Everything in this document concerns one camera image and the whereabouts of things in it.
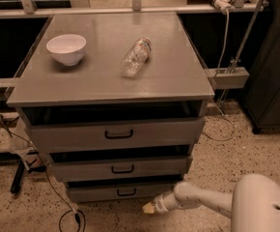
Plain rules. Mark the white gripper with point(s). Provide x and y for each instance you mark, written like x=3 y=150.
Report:
x=159 y=205

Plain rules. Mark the grey bottom drawer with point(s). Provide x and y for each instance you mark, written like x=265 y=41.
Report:
x=115 y=189

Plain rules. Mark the grey drawer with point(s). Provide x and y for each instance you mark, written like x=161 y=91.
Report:
x=115 y=189
x=121 y=163
x=113 y=126

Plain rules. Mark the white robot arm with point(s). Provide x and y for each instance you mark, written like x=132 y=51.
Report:
x=253 y=206

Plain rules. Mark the grey middle drawer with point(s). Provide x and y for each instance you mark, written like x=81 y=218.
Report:
x=121 y=163

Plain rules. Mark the grey drawer cabinet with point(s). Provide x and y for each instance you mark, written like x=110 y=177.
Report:
x=172 y=73

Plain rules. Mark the grey top drawer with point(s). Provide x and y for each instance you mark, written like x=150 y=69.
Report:
x=113 y=126

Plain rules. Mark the black floor stand foot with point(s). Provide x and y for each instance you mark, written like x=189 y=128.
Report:
x=16 y=184

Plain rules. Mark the clear plastic bottle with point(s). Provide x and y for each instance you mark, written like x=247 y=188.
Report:
x=136 y=57

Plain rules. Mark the white ceramic bowl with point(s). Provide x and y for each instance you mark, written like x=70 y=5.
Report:
x=67 y=49

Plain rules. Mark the metal diagonal rod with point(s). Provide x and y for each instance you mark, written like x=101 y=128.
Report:
x=233 y=64

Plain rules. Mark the grey metal side bracket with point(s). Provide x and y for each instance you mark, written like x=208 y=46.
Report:
x=227 y=80

